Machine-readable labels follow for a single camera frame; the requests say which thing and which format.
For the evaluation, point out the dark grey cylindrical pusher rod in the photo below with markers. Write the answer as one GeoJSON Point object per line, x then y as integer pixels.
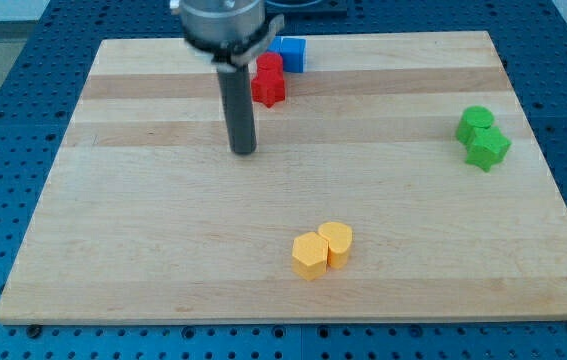
{"type": "Point", "coordinates": [236, 96]}

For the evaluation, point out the yellow heart block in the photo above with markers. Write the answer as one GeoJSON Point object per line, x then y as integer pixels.
{"type": "Point", "coordinates": [339, 237]}

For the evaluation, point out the yellow hexagon block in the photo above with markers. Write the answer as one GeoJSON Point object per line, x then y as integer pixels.
{"type": "Point", "coordinates": [309, 256]}

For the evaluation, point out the red star block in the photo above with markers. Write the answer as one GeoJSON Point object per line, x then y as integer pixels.
{"type": "Point", "coordinates": [268, 87]}

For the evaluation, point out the red cylinder block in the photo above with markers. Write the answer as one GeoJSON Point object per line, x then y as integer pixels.
{"type": "Point", "coordinates": [270, 62]}

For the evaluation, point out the blue cube block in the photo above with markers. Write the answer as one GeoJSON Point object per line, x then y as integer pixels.
{"type": "Point", "coordinates": [293, 53]}

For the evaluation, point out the wooden board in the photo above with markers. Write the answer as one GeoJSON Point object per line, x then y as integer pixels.
{"type": "Point", "coordinates": [147, 217]}

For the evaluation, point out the green cylinder block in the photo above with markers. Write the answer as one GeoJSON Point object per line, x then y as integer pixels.
{"type": "Point", "coordinates": [471, 118]}

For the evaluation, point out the green star block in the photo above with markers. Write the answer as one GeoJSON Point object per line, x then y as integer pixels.
{"type": "Point", "coordinates": [486, 147]}

